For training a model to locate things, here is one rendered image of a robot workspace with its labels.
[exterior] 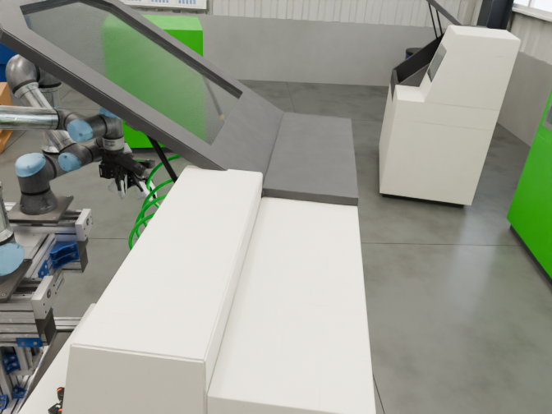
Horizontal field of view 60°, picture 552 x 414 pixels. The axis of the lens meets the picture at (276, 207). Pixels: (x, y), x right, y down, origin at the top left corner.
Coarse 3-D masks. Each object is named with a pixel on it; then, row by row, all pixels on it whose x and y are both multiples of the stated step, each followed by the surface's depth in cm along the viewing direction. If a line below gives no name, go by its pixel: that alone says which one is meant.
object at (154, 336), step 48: (192, 192) 122; (240, 192) 123; (144, 240) 102; (192, 240) 103; (240, 240) 104; (144, 288) 88; (192, 288) 89; (96, 336) 77; (144, 336) 78; (192, 336) 78; (96, 384) 80; (144, 384) 78; (192, 384) 77
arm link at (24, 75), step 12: (12, 60) 178; (24, 60) 179; (12, 72) 176; (24, 72) 177; (36, 72) 182; (12, 84) 176; (24, 84) 176; (36, 84) 180; (24, 96) 178; (36, 96) 179; (48, 132) 180; (60, 132) 180; (60, 144) 180; (72, 144) 182; (60, 156) 180; (72, 156) 180; (84, 156) 184; (72, 168) 181
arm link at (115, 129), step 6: (102, 108) 166; (102, 114) 166; (108, 114) 166; (108, 120) 166; (114, 120) 168; (120, 120) 170; (108, 126) 166; (114, 126) 168; (120, 126) 170; (108, 132) 168; (114, 132) 170; (120, 132) 171; (108, 138) 170; (114, 138) 171; (120, 138) 172
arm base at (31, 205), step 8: (24, 192) 199; (40, 192) 201; (48, 192) 204; (24, 200) 201; (32, 200) 200; (40, 200) 202; (48, 200) 204; (56, 200) 209; (24, 208) 202; (32, 208) 201; (40, 208) 202; (48, 208) 204
